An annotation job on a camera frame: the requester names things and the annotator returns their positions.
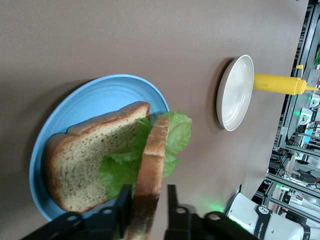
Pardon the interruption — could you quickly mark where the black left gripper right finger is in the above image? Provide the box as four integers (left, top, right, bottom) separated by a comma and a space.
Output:
162, 184, 258, 240

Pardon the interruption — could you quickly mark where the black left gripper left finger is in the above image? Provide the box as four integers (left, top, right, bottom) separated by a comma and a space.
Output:
18, 184, 133, 240

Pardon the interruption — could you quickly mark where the brown bread slice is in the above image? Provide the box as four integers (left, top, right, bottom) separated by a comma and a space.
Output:
124, 115, 171, 240
44, 101, 152, 214

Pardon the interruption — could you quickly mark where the green lettuce leaf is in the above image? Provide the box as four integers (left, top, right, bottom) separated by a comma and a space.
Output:
96, 110, 193, 201

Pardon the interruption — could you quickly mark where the yellow squeeze bottle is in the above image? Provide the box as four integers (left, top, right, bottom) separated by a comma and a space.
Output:
253, 64, 320, 96

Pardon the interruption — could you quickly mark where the blue round plate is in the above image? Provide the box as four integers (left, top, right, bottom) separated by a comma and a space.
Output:
29, 73, 171, 223

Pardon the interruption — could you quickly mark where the white round plate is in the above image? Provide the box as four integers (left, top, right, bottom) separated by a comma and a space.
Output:
216, 54, 255, 132

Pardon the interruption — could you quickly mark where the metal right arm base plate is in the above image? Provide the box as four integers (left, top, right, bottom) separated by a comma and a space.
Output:
223, 184, 243, 216

